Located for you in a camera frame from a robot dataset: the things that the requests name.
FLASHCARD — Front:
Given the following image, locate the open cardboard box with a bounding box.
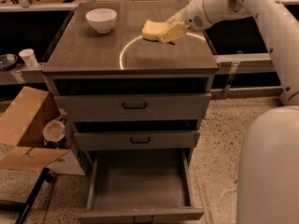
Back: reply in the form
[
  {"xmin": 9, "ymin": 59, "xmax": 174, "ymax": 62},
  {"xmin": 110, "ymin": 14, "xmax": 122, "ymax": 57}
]
[{"xmin": 0, "ymin": 87, "xmax": 89, "ymax": 175}]

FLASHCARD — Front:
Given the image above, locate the top drawer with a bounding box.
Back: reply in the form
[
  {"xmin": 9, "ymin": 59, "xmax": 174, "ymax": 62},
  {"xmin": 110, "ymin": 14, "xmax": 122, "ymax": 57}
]
[{"xmin": 54, "ymin": 93, "xmax": 211, "ymax": 121}]

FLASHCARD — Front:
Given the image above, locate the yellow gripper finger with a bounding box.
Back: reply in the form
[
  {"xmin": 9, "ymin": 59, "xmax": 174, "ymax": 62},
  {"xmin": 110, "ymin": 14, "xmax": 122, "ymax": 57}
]
[
  {"xmin": 166, "ymin": 9, "xmax": 184, "ymax": 23},
  {"xmin": 158, "ymin": 23, "xmax": 187, "ymax": 44}
]

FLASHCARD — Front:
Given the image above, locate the black stand leg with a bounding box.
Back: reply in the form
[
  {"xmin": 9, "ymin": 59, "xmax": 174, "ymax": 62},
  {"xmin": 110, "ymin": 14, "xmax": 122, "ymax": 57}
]
[{"xmin": 0, "ymin": 168, "xmax": 53, "ymax": 224}]

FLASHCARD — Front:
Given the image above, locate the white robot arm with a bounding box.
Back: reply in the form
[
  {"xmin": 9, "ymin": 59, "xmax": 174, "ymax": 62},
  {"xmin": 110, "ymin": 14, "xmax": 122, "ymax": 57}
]
[{"xmin": 158, "ymin": 0, "xmax": 299, "ymax": 224}]

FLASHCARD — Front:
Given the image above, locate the white bowl in box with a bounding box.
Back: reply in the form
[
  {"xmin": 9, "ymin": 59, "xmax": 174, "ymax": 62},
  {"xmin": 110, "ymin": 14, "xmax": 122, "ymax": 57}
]
[{"xmin": 43, "ymin": 120, "xmax": 64, "ymax": 142}]

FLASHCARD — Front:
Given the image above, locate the white ceramic bowl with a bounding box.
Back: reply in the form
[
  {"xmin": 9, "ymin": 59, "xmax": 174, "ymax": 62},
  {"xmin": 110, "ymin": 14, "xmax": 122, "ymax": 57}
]
[{"xmin": 85, "ymin": 8, "xmax": 117, "ymax": 34}]

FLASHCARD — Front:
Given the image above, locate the middle drawer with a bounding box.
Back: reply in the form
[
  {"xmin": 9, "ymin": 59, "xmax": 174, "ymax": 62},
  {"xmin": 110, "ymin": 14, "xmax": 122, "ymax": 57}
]
[{"xmin": 74, "ymin": 131, "xmax": 200, "ymax": 151}]

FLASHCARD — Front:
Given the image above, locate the yellow sponge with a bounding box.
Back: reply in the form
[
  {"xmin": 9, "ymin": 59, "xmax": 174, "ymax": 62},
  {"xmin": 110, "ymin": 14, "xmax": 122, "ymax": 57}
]
[{"xmin": 142, "ymin": 20, "xmax": 168, "ymax": 41}]

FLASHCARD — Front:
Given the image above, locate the drawer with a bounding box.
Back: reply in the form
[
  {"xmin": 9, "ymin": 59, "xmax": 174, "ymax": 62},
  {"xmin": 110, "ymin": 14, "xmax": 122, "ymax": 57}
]
[
  {"xmin": 54, "ymin": 93, "xmax": 211, "ymax": 121},
  {"xmin": 78, "ymin": 148, "xmax": 204, "ymax": 224},
  {"xmin": 74, "ymin": 131, "xmax": 200, "ymax": 151}
]

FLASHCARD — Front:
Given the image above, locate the dark round dish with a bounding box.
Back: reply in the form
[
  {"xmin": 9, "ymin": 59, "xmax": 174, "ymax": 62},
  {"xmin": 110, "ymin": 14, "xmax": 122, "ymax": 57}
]
[{"xmin": 0, "ymin": 54, "xmax": 18, "ymax": 72}]

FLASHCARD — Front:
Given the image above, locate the grey drawer cabinet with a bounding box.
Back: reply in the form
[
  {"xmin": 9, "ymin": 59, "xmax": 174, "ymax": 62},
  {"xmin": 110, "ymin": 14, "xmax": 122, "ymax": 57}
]
[{"xmin": 43, "ymin": 1, "xmax": 220, "ymax": 163}]

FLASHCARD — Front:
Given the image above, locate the white paper cup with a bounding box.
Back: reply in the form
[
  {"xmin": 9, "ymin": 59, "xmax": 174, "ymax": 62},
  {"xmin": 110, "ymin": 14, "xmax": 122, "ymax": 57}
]
[{"xmin": 19, "ymin": 49, "xmax": 38, "ymax": 68}]

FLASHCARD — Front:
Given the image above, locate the bottom drawer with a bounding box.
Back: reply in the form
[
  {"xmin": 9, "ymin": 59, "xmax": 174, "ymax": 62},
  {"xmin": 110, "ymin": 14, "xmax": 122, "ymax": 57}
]
[{"xmin": 78, "ymin": 148, "xmax": 204, "ymax": 224}]

